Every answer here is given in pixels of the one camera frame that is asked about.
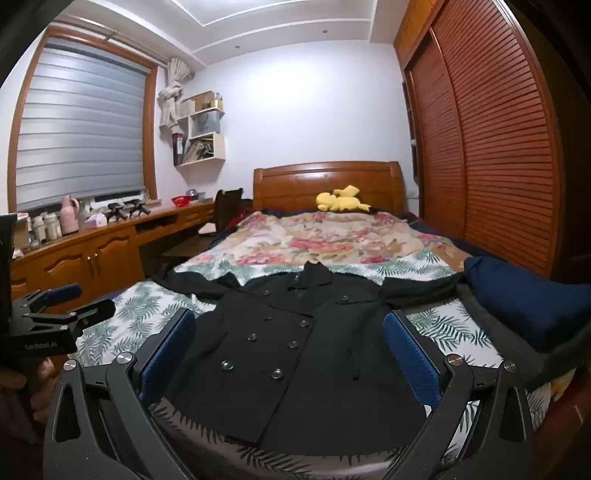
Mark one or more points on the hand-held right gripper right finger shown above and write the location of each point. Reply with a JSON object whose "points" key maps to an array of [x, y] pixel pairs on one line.
{"points": [[411, 355]]}

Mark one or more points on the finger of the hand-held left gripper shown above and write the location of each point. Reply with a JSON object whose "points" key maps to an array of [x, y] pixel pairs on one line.
{"points": [[64, 291], [92, 310]]}

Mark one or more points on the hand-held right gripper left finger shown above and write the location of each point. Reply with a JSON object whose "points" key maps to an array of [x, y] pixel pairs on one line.
{"points": [[168, 350]]}

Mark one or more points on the black buttoned coat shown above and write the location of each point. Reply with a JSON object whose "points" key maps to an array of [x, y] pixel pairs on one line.
{"points": [[286, 369]]}

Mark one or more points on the person's left hand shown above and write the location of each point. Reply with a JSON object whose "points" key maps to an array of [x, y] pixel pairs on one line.
{"points": [[14, 378]]}

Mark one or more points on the wooden desk cabinet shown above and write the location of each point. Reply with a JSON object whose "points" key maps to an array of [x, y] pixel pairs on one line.
{"points": [[92, 258]]}

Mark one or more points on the leaf-print bedsheet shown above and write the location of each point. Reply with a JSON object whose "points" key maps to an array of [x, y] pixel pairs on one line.
{"points": [[138, 300]]}

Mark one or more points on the row of white bottles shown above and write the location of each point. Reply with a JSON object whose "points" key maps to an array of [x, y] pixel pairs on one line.
{"points": [[41, 230]]}

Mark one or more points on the pink tissue box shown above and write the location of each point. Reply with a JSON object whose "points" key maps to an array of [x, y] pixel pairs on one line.
{"points": [[96, 221]]}

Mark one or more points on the black gripper stand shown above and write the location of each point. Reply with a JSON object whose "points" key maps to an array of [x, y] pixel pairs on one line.
{"points": [[138, 207], [117, 210]]}

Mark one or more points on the navy blue cloth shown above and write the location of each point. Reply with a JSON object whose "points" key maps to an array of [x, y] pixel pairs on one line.
{"points": [[521, 295]]}

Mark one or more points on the floral blanket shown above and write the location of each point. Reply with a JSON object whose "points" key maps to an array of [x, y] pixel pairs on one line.
{"points": [[323, 240]]}

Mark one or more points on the red cloth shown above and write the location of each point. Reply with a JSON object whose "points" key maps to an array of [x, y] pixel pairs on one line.
{"points": [[238, 220]]}

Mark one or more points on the grey round container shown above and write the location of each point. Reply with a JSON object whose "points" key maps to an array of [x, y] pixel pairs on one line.
{"points": [[196, 194]]}

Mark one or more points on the dark wooden chair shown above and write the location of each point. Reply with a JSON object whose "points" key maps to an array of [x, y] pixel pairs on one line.
{"points": [[228, 203]]}

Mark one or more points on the grey window blind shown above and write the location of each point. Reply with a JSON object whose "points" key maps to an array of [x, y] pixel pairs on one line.
{"points": [[78, 124]]}

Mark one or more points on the yellow plush toy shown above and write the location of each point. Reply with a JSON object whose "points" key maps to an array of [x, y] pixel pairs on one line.
{"points": [[332, 199]]}

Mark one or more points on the black binder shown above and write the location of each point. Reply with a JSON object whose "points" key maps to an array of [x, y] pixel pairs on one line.
{"points": [[177, 150]]}

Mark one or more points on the wooden bed headboard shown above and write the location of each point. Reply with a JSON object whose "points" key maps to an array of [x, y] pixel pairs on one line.
{"points": [[323, 180]]}

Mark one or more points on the grey paper bag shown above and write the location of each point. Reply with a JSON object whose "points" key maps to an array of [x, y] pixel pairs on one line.
{"points": [[205, 125]]}

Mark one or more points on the tied beige curtain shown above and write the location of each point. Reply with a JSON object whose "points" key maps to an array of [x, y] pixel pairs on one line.
{"points": [[173, 92]]}

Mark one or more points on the wooden slatted wardrobe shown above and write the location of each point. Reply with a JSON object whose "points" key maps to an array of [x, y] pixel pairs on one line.
{"points": [[485, 138]]}

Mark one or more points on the wooden window frame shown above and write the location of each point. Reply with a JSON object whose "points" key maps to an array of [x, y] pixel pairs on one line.
{"points": [[150, 138]]}

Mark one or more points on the white wall shelf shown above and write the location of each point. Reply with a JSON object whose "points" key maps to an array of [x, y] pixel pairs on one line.
{"points": [[219, 147]]}

